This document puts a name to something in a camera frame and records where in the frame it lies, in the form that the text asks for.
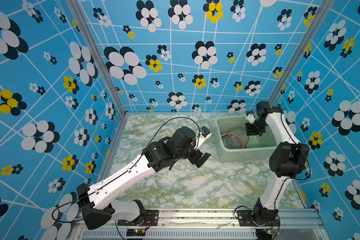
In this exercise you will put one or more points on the right controller board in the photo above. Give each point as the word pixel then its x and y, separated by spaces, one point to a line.
pixel 264 234

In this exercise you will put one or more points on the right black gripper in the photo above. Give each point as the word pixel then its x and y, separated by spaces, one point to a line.
pixel 250 132

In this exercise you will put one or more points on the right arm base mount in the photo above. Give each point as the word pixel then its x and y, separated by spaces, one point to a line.
pixel 265 218

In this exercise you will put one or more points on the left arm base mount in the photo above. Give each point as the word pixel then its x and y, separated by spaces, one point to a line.
pixel 149 219

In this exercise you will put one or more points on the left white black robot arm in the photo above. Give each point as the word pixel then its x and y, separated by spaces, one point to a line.
pixel 99 204

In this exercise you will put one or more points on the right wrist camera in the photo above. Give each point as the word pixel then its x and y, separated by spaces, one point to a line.
pixel 250 116

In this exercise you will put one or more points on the left controller board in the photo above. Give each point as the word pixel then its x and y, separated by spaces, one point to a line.
pixel 136 232

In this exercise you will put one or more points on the controller board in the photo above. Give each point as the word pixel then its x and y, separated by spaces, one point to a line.
pixel 136 232
pixel 264 234

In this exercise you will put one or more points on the light green plastic bin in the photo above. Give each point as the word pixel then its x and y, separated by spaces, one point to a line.
pixel 258 148

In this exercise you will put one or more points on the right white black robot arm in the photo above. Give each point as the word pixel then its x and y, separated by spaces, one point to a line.
pixel 286 162

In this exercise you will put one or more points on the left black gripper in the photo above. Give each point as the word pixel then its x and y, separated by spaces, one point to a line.
pixel 196 158

